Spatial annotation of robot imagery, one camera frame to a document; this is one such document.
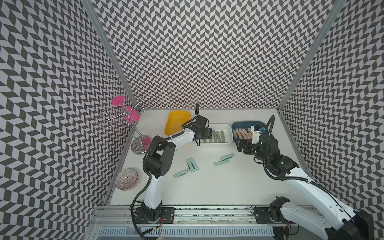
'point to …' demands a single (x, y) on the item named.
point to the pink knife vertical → (239, 134)
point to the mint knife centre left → (191, 167)
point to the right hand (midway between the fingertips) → (242, 142)
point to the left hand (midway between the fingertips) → (205, 134)
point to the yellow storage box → (175, 120)
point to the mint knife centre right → (194, 164)
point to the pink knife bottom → (235, 134)
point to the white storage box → (227, 128)
